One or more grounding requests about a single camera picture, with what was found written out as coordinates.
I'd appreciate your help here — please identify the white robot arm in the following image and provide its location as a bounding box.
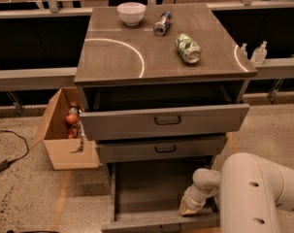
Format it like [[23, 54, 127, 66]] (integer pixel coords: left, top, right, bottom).
[[180, 152, 294, 233]]

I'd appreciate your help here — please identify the clear pump bottle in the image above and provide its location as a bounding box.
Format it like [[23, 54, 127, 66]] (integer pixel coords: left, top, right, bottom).
[[250, 41, 267, 64]]

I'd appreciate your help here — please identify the red round fruit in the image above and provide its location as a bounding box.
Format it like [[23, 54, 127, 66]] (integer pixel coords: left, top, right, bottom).
[[65, 114, 78, 125]]

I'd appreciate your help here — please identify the grey top drawer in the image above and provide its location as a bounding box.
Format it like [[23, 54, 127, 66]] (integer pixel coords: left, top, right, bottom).
[[81, 104, 249, 141]]

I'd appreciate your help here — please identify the blue silver slim can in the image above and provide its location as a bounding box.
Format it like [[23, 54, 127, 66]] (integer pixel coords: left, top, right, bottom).
[[153, 11, 171, 36]]

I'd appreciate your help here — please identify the grey drawer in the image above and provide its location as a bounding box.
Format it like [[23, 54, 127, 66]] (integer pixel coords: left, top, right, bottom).
[[96, 134, 227, 163], [81, 104, 249, 141], [102, 156, 219, 233]]

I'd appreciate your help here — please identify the grey middle drawer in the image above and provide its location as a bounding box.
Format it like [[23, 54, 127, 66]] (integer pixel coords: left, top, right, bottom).
[[96, 134, 227, 163]]

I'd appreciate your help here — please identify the open cardboard box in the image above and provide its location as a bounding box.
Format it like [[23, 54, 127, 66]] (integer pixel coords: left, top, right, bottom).
[[31, 87, 99, 170]]

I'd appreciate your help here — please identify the grey drawer cabinet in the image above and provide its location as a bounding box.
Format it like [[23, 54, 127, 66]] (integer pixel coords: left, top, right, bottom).
[[74, 3, 258, 167]]

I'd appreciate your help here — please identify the white ceramic bowl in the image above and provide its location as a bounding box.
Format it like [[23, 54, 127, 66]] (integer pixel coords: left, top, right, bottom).
[[116, 2, 147, 26]]

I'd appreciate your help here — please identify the grey bottom drawer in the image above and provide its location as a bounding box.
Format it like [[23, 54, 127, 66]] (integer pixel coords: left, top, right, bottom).
[[102, 156, 219, 233]]

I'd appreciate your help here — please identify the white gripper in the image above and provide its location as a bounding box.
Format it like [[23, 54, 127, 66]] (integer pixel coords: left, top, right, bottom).
[[180, 184, 214, 216]]

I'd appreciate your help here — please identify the red snack packet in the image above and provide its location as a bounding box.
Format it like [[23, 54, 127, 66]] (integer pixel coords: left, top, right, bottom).
[[67, 128, 78, 139]]

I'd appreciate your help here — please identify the black power cable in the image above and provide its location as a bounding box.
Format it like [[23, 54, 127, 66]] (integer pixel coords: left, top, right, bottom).
[[0, 127, 30, 177]]

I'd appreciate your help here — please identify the small clear spray bottle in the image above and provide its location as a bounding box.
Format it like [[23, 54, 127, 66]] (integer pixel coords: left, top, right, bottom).
[[241, 43, 247, 57]]

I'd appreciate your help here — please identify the green white soda can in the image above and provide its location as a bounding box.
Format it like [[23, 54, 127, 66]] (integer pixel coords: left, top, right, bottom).
[[175, 33, 201, 64]]

